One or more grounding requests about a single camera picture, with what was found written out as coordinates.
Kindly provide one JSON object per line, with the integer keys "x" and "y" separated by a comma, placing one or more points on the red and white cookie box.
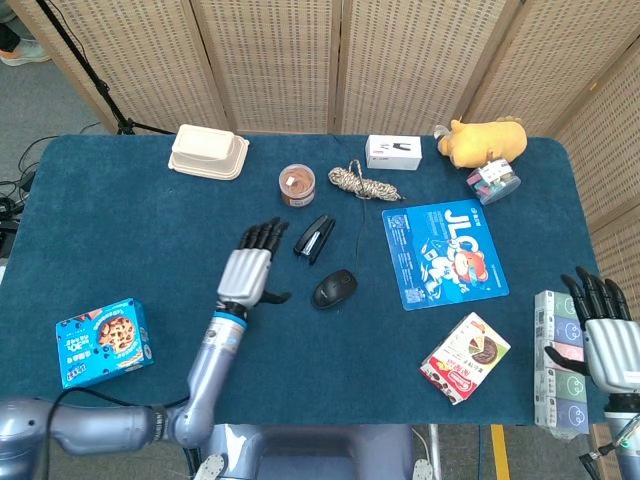
{"x": 465, "y": 357}

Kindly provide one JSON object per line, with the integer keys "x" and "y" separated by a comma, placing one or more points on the cream plastic lunch box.
{"x": 207, "y": 150}

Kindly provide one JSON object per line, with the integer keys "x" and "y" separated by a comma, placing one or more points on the wrapped tissue box pack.
{"x": 560, "y": 395}

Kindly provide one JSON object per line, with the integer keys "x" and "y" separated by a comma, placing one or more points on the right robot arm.
{"x": 629, "y": 450}

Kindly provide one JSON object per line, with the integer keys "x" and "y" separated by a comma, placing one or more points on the yellow plush toy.
{"x": 485, "y": 142}

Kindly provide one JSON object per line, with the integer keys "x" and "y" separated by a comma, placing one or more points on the blue-grey robot torso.
{"x": 310, "y": 455}

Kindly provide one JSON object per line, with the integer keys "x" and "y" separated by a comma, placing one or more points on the wicker folding screen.
{"x": 280, "y": 65}

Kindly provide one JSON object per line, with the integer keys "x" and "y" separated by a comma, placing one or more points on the black stapler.
{"x": 315, "y": 237}

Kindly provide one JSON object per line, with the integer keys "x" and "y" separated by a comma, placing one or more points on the orange rubber band jar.
{"x": 297, "y": 184}

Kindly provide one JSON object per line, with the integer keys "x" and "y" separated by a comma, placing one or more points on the blue cookie box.
{"x": 105, "y": 342}

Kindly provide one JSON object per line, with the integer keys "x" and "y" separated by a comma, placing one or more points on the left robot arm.
{"x": 210, "y": 370}

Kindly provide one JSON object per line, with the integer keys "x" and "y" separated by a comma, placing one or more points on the blue printed mouse pad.
{"x": 440, "y": 270}

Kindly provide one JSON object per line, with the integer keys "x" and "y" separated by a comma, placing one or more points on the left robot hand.
{"x": 245, "y": 277}

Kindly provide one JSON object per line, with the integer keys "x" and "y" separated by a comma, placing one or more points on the clear jar of binder clips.
{"x": 495, "y": 182}

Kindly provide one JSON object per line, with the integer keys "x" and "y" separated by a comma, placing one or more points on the black tripod stand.
{"x": 100, "y": 85}

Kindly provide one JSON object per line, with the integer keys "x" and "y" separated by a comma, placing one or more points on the large white stapler box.
{"x": 392, "y": 152}

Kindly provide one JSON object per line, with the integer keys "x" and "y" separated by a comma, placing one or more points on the blue table cloth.
{"x": 150, "y": 240}

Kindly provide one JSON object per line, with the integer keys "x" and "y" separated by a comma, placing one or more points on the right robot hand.
{"x": 612, "y": 355}

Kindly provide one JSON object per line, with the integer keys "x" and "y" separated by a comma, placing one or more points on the white sneaker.
{"x": 27, "y": 52}

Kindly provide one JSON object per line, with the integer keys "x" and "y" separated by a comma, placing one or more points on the black computer mouse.
{"x": 334, "y": 289}

